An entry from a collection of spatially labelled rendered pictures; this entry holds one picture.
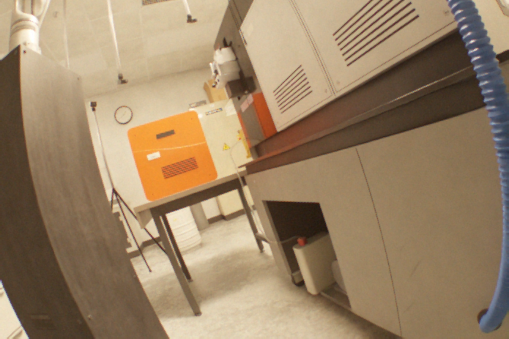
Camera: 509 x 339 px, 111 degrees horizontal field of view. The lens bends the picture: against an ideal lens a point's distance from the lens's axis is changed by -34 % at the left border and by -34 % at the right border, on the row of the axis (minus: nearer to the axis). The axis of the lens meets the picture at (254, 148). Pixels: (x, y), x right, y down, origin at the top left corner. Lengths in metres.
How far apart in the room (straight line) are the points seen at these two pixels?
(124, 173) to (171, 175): 3.19
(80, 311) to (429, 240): 0.64
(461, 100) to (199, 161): 1.30
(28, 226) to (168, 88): 4.52
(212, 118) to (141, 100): 1.37
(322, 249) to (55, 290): 1.13
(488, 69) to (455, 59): 0.19
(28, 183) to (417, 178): 0.68
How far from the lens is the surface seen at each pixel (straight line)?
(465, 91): 0.43
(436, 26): 0.50
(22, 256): 0.58
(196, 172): 1.47
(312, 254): 1.30
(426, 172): 0.48
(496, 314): 0.49
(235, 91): 1.22
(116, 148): 4.70
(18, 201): 0.55
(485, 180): 0.43
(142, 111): 4.78
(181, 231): 3.04
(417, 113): 0.48
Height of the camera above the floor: 0.72
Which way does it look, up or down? 3 degrees up
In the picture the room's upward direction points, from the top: 20 degrees counter-clockwise
